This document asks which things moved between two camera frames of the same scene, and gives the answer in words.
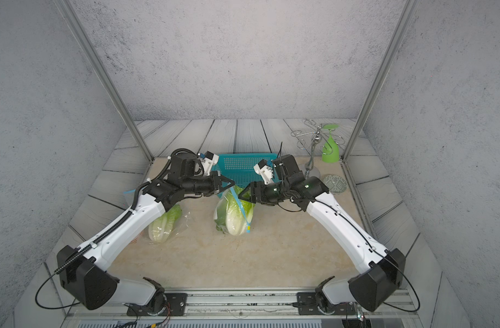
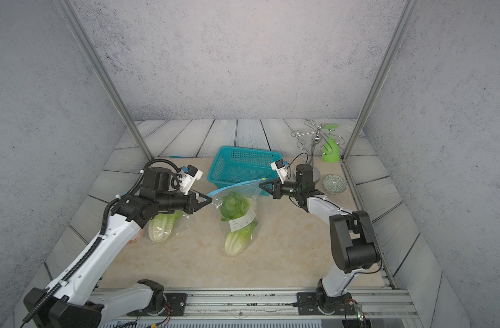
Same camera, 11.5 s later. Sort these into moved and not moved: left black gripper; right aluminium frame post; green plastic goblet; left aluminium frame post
Moved: left black gripper
Not moved: green plastic goblet; left aluminium frame post; right aluminium frame post
